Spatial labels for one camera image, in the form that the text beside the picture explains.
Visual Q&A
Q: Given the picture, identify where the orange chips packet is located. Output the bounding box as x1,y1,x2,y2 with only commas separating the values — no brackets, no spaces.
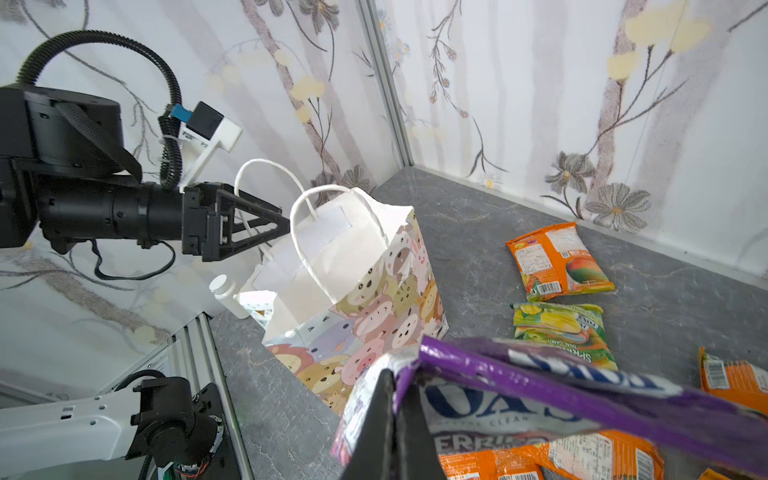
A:
440,431,665,480

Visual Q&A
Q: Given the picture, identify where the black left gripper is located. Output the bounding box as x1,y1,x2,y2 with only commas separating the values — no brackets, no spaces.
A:
181,182,290,262

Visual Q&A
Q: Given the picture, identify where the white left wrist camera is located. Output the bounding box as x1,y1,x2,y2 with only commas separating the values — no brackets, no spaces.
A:
171,101,243,192

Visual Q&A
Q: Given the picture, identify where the purple Fox's berries packet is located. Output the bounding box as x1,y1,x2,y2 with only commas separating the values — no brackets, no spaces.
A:
332,337,767,477

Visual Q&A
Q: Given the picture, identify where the white cartoon paper bag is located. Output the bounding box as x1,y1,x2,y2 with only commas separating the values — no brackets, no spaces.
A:
234,184,449,414

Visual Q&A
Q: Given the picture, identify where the orange mango snack packet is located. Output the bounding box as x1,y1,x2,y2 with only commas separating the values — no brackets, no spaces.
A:
506,222,615,302

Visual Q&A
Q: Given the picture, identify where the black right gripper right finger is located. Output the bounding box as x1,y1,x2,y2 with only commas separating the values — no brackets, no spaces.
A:
395,385,447,480

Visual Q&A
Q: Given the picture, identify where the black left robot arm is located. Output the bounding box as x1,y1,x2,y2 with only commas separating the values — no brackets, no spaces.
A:
1,30,290,479

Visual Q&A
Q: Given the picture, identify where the green yellow candy packet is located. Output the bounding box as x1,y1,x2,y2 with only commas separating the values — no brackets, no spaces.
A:
511,302,618,371

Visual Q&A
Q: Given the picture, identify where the orange white snack packet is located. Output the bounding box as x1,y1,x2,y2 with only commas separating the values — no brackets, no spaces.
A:
698,347,768,416

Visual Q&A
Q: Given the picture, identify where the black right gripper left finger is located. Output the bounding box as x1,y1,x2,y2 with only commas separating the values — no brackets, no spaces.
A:
341,369,397,480

